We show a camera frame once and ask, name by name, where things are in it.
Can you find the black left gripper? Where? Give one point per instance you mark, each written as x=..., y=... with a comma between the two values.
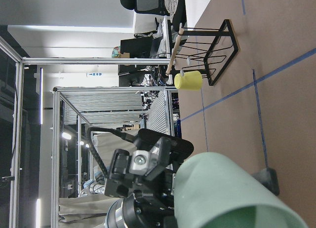
x=154, y=201

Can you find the aluminium frame cage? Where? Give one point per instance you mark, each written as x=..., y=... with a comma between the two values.
x=103, y=107

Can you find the black wire cup rack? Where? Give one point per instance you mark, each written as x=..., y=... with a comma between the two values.
x=212, y=50

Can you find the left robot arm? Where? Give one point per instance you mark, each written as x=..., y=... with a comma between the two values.
x=121, y=213

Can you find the black office chair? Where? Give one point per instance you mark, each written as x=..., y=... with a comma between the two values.
x=175, y=9

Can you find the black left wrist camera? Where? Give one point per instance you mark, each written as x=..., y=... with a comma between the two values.
x=145, y=169

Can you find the yellow cup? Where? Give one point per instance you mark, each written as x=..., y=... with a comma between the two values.
x=188, y=80

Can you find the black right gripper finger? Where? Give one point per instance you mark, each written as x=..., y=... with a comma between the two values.
x=268, y=178

